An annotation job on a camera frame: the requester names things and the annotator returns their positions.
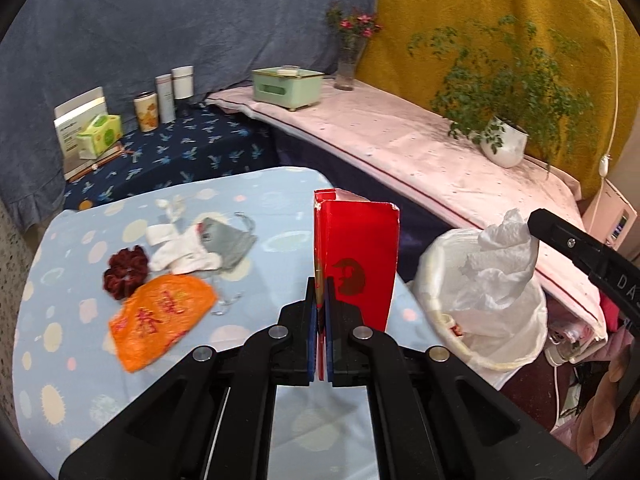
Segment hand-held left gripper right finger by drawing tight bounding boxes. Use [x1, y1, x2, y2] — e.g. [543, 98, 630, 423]
[324, 277, 588, 480]

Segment red pencil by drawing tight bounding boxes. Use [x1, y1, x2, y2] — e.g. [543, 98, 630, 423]
[70, 144, 136, 181]

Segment white cable with switch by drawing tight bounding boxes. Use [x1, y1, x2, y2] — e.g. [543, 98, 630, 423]
[597, 0, 621, 181]

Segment pink ledge cloth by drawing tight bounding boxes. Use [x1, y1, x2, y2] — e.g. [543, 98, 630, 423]
[206, 77, 608, 343]

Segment white tissue paper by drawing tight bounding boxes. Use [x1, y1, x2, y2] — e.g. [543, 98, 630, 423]
[462, 208, 542, 306]

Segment red cardboard carton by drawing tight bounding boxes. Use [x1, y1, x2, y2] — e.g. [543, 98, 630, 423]
[313, 187, 401, 333]

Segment glass vase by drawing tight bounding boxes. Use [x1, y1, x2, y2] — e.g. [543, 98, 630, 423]
[334, 42, 363, 92]

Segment pink appliance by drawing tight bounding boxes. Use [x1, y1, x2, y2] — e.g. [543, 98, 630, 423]
[582, 177, 640, 251]

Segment dark red scrunchie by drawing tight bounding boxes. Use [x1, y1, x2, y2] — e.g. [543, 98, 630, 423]
[103, 245, 151, 302]

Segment cream waste bin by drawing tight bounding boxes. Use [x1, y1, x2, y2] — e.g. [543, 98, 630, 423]
[419, 252, 531, 373]

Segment orange plastic bag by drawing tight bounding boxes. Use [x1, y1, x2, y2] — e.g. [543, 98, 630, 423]
[109, 274, 218, 373]

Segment white jar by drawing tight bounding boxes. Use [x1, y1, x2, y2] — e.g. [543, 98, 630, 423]
[171, 66, 195, 100]

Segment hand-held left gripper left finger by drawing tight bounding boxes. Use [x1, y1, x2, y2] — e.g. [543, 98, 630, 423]
[59, 277, 321, 480]

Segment yellow printed can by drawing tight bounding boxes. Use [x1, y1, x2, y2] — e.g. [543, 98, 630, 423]
[133, 91, 160, 133]

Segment clear plastic film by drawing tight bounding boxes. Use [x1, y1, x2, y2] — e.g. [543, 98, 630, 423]
[211, 277, 242, 317]

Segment blue grey curtain cloth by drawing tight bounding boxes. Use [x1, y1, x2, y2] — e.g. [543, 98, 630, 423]
[0, 0, 381, 226]

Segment white lined trash bin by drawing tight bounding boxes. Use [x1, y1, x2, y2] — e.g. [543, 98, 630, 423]
[412, 228, 548, 367]

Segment green tissue pack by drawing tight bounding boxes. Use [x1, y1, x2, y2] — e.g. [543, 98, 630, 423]
[76, 114, 123, 157]

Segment open white cardboard box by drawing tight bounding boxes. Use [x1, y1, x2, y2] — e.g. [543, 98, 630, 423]
[54, 86, 108, 181]

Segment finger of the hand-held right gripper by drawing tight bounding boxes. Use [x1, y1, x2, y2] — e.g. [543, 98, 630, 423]
[528, 208, 640, 321]

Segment dark purple cloth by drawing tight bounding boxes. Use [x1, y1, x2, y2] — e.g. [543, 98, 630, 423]
[270, 127, 481, 281]

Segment tall white bottle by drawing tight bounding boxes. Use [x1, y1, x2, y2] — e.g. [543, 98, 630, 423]
[155, 74, 177, 124]

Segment red flowers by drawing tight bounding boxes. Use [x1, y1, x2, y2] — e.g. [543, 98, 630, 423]
[325, 2, 383, 51]

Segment grey face mask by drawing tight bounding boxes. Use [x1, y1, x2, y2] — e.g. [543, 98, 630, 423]
[197, 212, 258, 271]

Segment white plant pot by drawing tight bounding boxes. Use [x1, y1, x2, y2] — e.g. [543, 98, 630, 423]
[480, 116, 529, 169]

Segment green tissue box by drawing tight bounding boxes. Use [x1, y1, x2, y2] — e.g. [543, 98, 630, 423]
[251, 66, 323, 112]

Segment green leafy plant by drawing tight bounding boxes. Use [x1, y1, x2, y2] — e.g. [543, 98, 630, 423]
[407, 14, 596, 156]

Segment navy printed cloth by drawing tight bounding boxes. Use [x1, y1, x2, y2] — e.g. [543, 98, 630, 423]
[62, 102, 276, 211]

